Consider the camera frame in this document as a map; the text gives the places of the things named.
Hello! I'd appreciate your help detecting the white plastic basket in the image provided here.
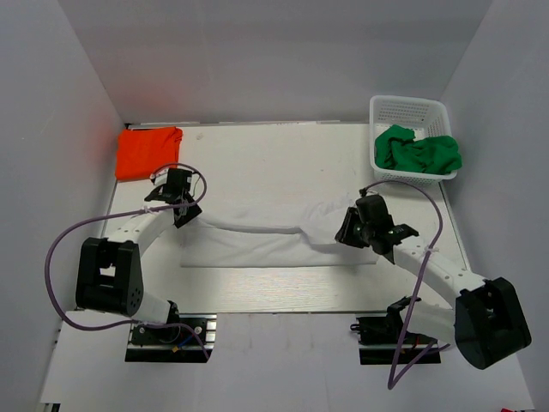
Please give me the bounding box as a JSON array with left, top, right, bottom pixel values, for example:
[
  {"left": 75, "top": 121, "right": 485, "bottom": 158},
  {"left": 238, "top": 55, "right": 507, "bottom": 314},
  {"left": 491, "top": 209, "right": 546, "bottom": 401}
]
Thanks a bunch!
[{"left": 369, "top": 95, "right": 462, "bottom": 186}]

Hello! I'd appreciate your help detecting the folded orange t shirt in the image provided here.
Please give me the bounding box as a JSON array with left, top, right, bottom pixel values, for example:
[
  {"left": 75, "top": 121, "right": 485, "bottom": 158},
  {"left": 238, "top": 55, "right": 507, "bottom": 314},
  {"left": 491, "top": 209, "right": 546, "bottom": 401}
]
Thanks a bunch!
[{"left": 115, "top": 127, "right": 184, "bottom": 181}]

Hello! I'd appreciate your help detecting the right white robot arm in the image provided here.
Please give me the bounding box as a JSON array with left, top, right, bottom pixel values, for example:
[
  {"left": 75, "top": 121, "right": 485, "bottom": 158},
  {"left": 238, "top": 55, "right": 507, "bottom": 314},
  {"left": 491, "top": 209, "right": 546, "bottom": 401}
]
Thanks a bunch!
[{"left": 335, "top": 195, "right": 532, "bottom": 370}]

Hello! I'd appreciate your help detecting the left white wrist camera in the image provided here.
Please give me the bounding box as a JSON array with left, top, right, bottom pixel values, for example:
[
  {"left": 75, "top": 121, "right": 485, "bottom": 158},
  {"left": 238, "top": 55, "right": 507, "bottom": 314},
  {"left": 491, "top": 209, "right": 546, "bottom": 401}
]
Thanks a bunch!
[{"left": 150, "top": 167, "right": 171, "bottom": 186}]

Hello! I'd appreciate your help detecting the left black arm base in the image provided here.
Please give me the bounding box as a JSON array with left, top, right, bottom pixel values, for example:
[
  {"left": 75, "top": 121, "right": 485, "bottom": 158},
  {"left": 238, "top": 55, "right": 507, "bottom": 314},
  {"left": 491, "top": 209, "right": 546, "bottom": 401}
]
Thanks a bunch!
[{"left": 124, "top": 314, "right": 217, "bottom": 364}]

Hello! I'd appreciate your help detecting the white t shirt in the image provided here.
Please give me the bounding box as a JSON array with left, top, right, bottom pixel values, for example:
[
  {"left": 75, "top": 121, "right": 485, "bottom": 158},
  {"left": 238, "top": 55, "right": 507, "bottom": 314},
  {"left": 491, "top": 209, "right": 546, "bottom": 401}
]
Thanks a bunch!
[{"left": 179, "top": 194, "right": 377, "bottom": 268}]

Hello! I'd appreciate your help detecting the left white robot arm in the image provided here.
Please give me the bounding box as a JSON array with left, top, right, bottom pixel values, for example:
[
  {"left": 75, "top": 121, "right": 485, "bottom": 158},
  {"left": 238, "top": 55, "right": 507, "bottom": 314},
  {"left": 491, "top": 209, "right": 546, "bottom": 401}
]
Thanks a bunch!
[{"left": 75, "top": 167, "right": 203, "bottom": 342}]

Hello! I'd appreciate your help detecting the green t shirt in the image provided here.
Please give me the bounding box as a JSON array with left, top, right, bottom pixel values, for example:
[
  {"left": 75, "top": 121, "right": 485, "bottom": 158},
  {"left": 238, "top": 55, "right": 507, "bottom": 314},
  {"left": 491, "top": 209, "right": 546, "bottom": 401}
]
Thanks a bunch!
[{"left": 374, "top": 124, "right": 462, "bottom": 175}]

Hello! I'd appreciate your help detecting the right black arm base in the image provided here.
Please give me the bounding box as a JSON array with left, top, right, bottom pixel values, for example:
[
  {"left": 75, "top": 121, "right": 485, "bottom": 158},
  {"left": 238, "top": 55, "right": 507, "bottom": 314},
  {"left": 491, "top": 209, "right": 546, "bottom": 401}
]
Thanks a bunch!
[{"left": 349, "top": 313, "right": 433, "bottom": 366}]

